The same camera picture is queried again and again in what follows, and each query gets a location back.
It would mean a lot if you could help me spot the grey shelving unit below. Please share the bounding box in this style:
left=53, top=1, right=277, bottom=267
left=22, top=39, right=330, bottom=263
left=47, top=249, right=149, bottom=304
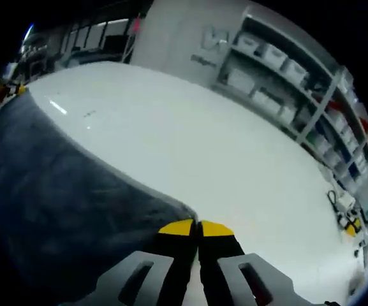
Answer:
left=212, top=6, right=368, bottom=198

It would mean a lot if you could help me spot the white and yellow device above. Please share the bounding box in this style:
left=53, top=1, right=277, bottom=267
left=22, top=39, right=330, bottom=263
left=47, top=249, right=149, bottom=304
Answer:
left=336, top=196, right=363, bottom=237

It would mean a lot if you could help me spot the black metal frame rack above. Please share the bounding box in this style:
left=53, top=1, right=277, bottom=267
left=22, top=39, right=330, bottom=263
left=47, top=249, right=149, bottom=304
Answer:
left=62, top=15, right=140, bottom=64

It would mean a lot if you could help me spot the row of white storage bins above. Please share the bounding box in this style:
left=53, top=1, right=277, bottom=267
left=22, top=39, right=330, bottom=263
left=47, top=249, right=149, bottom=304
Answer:
left=228, top=31, right=368, bottom=192

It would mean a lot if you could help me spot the grey towel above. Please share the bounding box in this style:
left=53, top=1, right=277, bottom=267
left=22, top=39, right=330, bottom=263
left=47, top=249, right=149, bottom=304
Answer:
left=0, top=91, right=200, bottom=306

